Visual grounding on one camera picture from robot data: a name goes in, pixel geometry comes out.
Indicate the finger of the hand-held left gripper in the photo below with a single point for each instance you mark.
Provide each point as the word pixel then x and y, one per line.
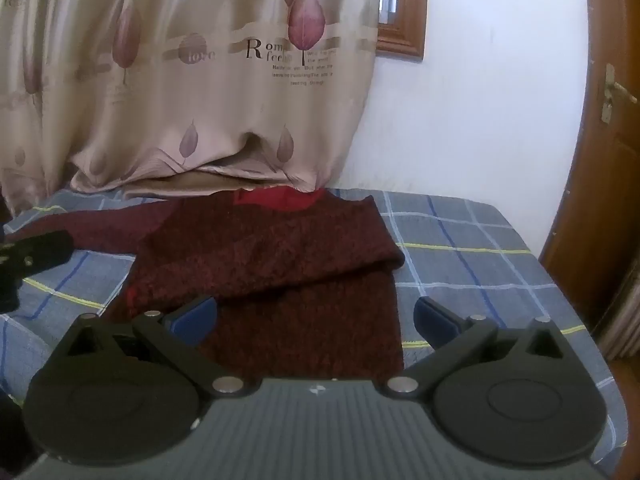
pixel 37 254

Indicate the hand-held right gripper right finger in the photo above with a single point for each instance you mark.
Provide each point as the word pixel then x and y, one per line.
pixel 436 321

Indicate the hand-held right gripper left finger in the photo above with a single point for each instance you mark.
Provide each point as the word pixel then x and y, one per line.
pixel 194 318

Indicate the dark red knit sweater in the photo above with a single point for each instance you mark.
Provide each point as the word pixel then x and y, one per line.
pixel 260 270

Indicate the grey plaid bed sheet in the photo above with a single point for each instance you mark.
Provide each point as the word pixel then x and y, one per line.
pixel 480 240

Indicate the beige leaf print curtain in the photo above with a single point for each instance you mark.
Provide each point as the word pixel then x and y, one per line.
pixel 165 70

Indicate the brown wooden window frame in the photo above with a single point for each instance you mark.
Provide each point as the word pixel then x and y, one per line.
pixel 406 15

